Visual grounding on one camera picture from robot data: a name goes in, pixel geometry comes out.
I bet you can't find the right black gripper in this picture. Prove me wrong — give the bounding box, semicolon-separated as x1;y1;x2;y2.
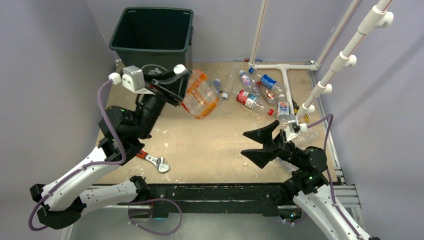
241;119;303;168

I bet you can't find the large orange bottle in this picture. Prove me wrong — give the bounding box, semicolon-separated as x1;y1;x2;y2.
173;64;219;120

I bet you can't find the clear bottle blue cap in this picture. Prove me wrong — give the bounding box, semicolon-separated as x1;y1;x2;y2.
213;78;222;95

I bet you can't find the large clear bottle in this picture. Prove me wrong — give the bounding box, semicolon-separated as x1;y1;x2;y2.
222;65;244;99

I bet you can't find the red label clear bottle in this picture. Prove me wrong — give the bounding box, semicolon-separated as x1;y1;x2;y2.
236;89;275;116

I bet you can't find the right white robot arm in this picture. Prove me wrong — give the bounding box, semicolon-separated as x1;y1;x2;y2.
241;120;373;240

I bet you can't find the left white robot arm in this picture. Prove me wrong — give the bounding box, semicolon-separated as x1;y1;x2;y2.
28;66;194;231

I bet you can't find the dark green trash bin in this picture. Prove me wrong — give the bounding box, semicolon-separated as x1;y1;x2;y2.
109;7;194;76

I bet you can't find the white blue label bottle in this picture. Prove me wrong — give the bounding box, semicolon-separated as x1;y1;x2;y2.
276;93;291;123

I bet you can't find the crushed clear bottle right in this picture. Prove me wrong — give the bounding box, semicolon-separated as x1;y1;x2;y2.
293;128;319;145

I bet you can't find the yellow black tool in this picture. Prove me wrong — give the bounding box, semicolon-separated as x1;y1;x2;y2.
292;102;310;123

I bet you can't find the purple label small bottle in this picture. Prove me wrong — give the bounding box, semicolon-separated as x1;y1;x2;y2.
239;70;255;92

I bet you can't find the blue label bottle far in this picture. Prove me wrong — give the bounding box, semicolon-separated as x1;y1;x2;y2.
248;67;286;94

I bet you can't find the red adjustable wrench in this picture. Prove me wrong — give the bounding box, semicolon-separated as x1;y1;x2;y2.
136;150;170;173

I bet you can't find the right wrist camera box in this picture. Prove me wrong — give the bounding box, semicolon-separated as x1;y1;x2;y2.
284;115;308;142

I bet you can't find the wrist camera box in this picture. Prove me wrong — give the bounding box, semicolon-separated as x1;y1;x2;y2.
284;115;308;142
108;65;154;95

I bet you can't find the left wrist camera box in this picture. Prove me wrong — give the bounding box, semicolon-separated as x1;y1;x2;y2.
108;65;154;95

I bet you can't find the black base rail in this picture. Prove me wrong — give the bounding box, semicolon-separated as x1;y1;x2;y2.
133;182;298;217

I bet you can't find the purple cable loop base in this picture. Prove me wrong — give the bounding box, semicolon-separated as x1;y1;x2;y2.
127;198;183;236

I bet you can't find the white PVC pipe frame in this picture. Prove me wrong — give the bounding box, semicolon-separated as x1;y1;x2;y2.
248;0;394;120

